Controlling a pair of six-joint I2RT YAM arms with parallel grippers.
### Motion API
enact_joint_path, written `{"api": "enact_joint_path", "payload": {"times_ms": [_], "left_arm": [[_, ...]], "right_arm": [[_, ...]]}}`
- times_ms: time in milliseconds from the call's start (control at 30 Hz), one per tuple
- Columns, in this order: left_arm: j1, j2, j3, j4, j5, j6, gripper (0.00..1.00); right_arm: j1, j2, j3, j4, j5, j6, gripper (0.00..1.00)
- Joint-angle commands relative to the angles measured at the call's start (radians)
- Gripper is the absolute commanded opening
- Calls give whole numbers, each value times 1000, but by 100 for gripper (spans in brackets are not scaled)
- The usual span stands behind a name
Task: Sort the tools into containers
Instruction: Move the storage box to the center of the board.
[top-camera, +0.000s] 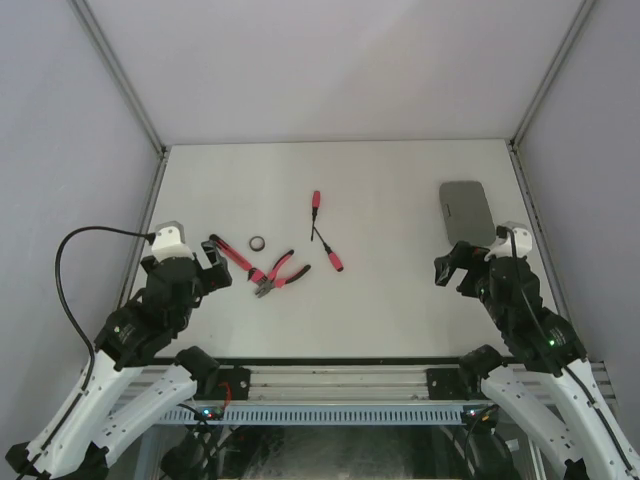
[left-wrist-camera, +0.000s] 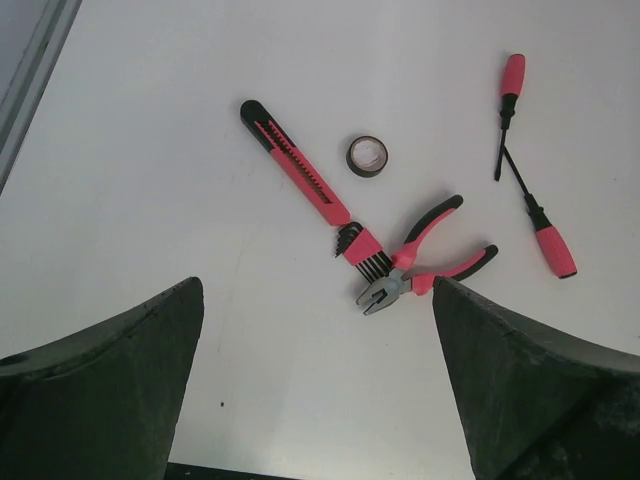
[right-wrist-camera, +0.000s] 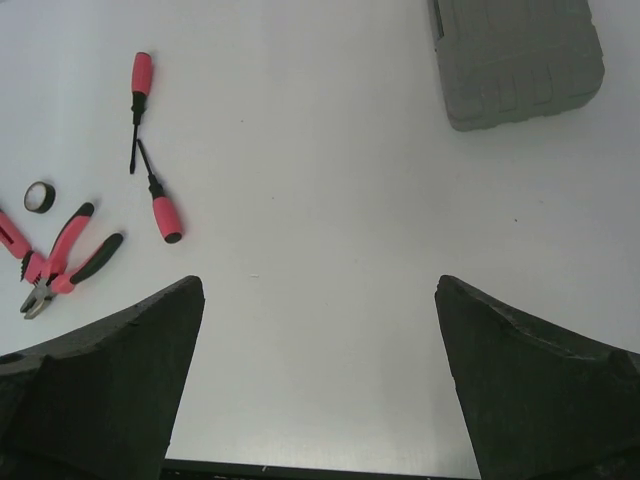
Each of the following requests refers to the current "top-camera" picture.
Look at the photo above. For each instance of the right aluminium frame post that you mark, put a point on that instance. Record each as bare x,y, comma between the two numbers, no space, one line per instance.
563,52

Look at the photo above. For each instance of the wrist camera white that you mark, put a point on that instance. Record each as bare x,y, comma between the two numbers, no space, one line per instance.
512,240
169,242

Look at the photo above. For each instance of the red screwdriver upper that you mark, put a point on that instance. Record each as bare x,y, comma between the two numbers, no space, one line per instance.
316,201

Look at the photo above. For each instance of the red utility knife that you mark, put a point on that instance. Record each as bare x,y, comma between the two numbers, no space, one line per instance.
237,259

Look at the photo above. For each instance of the black mounting plate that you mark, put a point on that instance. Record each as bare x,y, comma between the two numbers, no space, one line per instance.
225,384
448,384

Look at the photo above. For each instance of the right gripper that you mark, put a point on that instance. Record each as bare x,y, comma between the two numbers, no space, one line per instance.
463,251

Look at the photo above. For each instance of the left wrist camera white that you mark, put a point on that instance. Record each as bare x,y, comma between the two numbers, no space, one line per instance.
169,242

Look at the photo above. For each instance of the black tape roll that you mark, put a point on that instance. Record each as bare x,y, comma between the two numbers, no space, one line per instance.
257,243

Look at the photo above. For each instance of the aluminium front rail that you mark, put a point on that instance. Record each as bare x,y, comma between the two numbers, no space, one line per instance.
391,384

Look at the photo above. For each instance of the red black pliers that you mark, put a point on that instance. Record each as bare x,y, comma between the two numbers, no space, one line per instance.
266,282

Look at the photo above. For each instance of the red screwdriver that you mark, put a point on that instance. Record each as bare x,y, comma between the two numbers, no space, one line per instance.
334,259
316,201

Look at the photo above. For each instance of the grey plastic tool case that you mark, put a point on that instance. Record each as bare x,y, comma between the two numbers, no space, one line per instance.
466,213

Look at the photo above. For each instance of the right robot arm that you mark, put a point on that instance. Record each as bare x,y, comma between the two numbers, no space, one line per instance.
580,436

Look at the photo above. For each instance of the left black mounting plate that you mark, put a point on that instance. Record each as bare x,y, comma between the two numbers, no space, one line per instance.
225,384

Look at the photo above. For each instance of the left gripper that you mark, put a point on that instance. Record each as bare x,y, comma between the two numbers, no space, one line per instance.
214,277

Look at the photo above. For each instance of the grey slotted cable duct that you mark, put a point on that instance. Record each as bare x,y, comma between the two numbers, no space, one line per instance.
340,415

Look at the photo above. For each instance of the left aluminium frame post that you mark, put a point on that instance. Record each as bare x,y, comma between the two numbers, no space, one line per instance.
96,36

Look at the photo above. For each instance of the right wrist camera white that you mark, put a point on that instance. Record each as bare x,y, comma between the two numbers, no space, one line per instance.
512,240

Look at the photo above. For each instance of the aluminium frame post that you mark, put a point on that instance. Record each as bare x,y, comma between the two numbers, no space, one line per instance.
563,52
96,36

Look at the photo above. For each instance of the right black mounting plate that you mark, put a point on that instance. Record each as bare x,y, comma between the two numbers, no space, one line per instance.
448,384

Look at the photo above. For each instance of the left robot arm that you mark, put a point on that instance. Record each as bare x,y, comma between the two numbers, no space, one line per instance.
86,436

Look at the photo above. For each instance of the red screwdriver lower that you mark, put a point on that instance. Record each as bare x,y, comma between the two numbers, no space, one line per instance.
334,259

